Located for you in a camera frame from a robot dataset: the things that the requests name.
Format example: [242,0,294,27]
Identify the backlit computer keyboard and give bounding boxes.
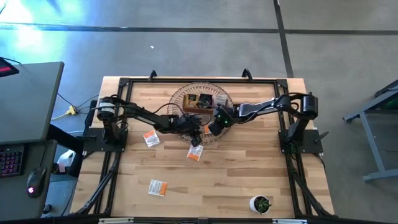
[0,144,25,179]

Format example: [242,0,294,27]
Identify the silver bracket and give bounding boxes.
[98,217,134,224]
[272,218,308,224]

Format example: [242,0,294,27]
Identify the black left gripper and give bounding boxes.
[170,113,206,147]

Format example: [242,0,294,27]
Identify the black device red screen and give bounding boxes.
[0,57,20,78]

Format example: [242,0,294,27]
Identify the grey metal table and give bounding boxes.
[342,79,398,183]

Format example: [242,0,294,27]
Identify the dark grey desk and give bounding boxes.
[0,139,59,222]

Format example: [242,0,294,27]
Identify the yellow mango tea packet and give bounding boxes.
[183,94,198,108]

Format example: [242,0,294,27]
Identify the black computer mouse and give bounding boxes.
[25,167,47,198]

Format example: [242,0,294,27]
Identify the wooden tea organizer box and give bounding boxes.
[182,92,229,114]

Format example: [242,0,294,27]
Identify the white object under desk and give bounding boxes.
[57,149,78,174]

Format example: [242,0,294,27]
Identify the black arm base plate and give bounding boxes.
[82,126,129,153]
[277,127,330,156]

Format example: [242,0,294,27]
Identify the grey desk top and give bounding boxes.
[0,61,65,146]

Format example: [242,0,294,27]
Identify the round woven wicker mat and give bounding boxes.
[167,82,234,146]

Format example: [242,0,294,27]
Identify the black metal table frame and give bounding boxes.
[70,68,336,218]

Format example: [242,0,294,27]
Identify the potted plant white pot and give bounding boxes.
[249,195,272,215]

